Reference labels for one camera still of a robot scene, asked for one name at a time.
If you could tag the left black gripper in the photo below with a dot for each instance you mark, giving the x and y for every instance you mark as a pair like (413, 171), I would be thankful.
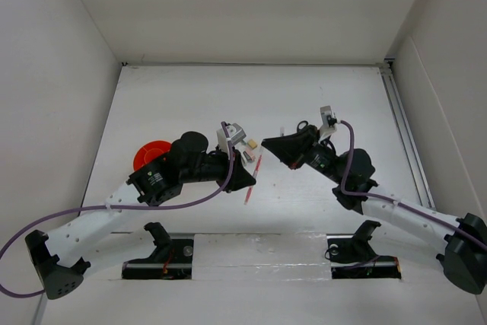
(240, 177)

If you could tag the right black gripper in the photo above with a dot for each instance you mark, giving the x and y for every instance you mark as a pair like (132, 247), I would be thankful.
(291, 148)

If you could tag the pink pen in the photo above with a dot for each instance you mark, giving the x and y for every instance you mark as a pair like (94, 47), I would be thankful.
(255, 174)

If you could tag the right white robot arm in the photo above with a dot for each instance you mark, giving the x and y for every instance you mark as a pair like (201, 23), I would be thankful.
(393, 227)

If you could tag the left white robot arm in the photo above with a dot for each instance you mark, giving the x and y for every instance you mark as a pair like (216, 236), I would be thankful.
(65, 256)

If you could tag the yellow eraser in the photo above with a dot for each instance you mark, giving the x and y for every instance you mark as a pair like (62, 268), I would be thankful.
(251, 144)

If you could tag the orange round pen holder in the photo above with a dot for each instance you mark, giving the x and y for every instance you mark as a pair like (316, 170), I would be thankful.
(149, 152)

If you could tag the black handled scissors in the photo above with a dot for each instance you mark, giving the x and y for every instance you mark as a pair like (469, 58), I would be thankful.
(302, 125)

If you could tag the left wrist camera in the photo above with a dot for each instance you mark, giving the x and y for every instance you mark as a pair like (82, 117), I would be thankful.
(232, 131)

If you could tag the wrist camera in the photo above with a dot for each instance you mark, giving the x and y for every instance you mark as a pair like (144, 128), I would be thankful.
(329, 122)
(232, 131)

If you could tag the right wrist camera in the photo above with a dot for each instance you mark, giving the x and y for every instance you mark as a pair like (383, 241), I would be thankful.
(329, 122)

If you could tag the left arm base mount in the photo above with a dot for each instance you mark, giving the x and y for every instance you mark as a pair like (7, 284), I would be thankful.
(171, 258)

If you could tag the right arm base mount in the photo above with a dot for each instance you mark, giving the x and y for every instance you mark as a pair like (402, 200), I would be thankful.
(352, 257)

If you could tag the aluminium rail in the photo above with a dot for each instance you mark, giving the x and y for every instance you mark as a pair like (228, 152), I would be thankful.
(405, 134)

